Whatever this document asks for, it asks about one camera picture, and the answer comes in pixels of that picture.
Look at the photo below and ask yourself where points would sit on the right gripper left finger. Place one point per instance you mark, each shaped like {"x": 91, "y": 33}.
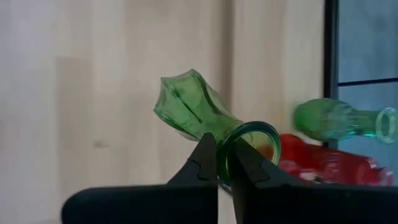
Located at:
{"x": 202, "y": 168}

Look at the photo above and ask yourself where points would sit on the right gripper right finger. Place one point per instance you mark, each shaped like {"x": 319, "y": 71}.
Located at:
{"x": 248, "y": 174}

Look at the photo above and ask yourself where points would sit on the large smooth red glass vase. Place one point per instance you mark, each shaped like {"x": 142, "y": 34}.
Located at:
{"x": 295, "y": 149}

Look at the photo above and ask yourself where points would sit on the green wide-rim fluted glass vase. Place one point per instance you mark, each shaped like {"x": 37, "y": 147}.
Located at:
{"x": 186, "y": 105}

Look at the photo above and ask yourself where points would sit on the tall green hobnail glass vase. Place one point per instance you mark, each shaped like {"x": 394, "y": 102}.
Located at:
{"x": 320, "y": 119}

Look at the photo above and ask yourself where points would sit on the wooden shelf board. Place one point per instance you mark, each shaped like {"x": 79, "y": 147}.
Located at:
{"x": 280, "y": 62}

